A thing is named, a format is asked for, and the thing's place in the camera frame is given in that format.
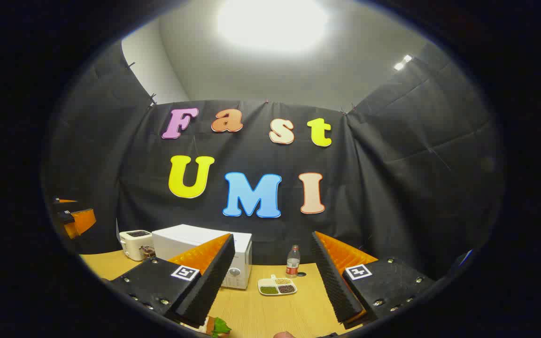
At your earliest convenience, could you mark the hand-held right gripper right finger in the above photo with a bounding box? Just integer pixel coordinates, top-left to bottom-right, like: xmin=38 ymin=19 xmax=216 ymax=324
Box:
xmin=311 ymin=231 xmax=435 ymax=329

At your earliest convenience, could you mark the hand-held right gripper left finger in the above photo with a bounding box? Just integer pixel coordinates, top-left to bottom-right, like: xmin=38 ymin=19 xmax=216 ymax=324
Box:
xmin=109 ymin=233 xmax=236 ymax=329

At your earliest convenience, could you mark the sandwich with lettuce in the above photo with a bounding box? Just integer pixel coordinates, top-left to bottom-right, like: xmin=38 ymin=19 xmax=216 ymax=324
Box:
xmin=179 ymin=315 xmax=232 ymax=337

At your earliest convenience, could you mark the white microwave oven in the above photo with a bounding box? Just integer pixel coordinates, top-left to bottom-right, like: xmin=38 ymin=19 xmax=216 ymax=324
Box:
xmin=152 ymin=224 xmax=253 ymax=290

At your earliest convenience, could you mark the plastic bottle with red label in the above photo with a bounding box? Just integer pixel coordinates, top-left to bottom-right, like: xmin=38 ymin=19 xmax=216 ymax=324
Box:
xmin=286 ymin=245 xmax=301 ymax=278

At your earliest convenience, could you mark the white toaster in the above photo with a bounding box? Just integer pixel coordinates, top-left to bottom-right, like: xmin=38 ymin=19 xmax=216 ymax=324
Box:
xmin=119 ymin=230 xmax=155 ymax=261

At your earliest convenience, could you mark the white divided dish of beans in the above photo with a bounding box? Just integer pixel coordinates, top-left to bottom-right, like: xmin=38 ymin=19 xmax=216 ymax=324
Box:
xmin=257 ymin=275 xmax=298 ymax=296

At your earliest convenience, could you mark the black backdrop cloth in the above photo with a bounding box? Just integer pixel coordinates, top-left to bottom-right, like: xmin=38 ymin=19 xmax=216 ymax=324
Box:
xmin=43 ymin=41 xmax=506 ymax=282

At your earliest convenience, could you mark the large ceiling light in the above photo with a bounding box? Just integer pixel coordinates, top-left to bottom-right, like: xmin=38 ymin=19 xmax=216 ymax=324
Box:
xmin=216 ymin=0 xmax=330 ymax=53

